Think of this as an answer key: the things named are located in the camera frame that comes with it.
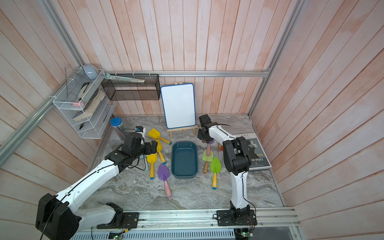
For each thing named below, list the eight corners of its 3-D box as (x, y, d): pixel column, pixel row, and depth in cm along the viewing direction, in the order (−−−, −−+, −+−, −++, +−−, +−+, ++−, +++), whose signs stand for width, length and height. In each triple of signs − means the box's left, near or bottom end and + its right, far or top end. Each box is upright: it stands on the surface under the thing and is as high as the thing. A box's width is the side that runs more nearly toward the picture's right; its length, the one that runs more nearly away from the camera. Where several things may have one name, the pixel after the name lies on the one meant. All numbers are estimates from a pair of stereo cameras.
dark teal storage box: (170, 178, 89) (169, 175, 85) (173, 145, 104) (172, 141, 100) (197, 178, 89) (198, 175, 85) (196, 145, 104) (196, 141, 100)
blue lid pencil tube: (122, 144, 105) (112, 128, 90) (119, 136, 109) (109, 118, 95) (130, 141, 106) (121, 124, 92) (127, 133, 111) (118, 115, 97)
